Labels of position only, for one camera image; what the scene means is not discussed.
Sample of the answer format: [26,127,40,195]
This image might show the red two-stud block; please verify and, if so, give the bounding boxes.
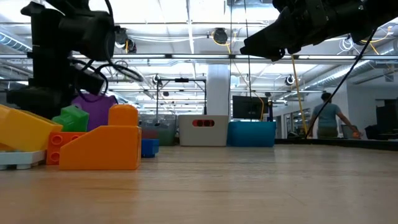
[141,129,159,140]

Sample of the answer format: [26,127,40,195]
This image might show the green two-stud block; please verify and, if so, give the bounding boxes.
[158,129,177,146]

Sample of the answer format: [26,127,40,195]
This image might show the blue hollow square block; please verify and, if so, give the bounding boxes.
[141,138,160,159]

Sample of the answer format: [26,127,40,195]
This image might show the person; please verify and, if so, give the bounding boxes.
[307,91,363,139]

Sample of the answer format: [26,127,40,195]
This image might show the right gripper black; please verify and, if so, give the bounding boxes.
[239,0,335,62]

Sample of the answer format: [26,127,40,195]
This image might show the black monitor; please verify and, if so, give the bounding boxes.
[232,95,269,120]

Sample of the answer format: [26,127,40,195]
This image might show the purple monster-face bucket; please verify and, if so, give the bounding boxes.
[70,93,119,132]

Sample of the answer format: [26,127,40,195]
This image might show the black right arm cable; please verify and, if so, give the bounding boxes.
[304,27,379,139]

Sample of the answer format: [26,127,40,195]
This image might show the teal blue storage bin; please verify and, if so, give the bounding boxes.
[226,121,277,148]

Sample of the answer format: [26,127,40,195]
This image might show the yellow sloped block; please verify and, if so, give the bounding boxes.
[0,104,64,153]

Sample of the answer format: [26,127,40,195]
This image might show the black metal table frame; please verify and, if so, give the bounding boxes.
[275,138,398,152]

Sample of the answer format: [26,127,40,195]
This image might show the black desk equipment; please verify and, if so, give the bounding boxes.
[365,98,398,141]

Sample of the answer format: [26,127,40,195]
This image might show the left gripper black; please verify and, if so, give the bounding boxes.
[6,86,75,121]

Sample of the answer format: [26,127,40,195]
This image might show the yellow cable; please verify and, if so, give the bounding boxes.
[290,54,308,135]

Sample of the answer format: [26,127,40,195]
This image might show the green toy block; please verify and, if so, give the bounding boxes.
[51,105,90,133]

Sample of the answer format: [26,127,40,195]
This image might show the black camera stand frame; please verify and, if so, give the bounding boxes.
[156,77,208,116]

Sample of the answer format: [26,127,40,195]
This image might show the orange studded brick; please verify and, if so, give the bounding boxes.
[45,131,87,166]

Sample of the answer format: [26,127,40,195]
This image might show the white storage bin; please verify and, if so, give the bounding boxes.
[178,114,230,147]

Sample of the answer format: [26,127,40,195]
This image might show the grey office chair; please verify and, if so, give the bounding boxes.
[341,124,355,139]

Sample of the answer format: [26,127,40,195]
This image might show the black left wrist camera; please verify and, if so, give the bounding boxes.
[72,67,106,96]

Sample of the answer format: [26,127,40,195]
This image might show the pale cyan plate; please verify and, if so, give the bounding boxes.
[0,150,47,171]

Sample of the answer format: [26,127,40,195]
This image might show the orange stepped single-stud block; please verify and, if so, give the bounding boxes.
[58,103,142,171]

